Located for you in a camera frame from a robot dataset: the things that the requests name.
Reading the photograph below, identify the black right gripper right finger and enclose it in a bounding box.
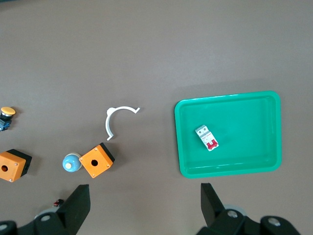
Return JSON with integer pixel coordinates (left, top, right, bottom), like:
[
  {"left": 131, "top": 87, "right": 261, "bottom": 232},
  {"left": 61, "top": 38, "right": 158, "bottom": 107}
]
[{"left": 196, "top": 183, "right": 302, "bottom": 235}]

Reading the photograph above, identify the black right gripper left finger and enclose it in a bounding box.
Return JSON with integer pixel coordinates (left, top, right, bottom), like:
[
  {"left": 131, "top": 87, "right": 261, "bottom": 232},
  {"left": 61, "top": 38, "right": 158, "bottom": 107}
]
[{"left": 17, "top": 185, "right": 91, "bottom": 235}]

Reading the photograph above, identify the white circuit breaker red switch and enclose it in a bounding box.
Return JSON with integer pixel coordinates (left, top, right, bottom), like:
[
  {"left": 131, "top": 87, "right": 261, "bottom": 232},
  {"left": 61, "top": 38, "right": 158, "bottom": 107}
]
[{"left": 195, "top": 124, "right": 220, "bottom": 152}]

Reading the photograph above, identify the orange button box black base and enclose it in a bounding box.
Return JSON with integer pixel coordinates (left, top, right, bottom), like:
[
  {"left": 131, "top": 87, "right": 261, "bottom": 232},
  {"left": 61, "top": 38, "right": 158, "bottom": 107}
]
[
  {"left": 0, "top": 148, "right": 33, "bottom": 183},
  {"left": 78, "top": 142, "right": 115, "bottom": 179}
]

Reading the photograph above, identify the white curved plastic clip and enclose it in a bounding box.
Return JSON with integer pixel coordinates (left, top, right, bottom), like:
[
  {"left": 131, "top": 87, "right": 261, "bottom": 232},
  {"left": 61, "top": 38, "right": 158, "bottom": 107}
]
[{"left": 105, "top": 106, "right": 141, "bottom": 141}]

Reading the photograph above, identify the green plastic tray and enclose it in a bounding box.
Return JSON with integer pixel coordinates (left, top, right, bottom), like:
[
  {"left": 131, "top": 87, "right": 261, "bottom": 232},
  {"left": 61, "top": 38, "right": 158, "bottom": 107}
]
[{"left": 174, "top": 91, "right": 282, "bottom": 179}]

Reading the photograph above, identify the yellow mushroom push button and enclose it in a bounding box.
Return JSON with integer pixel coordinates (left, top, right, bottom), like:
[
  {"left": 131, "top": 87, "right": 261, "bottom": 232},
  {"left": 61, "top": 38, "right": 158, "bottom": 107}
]
[{"left": 0, "top": 106, "right": 17, "bottom": 132}]

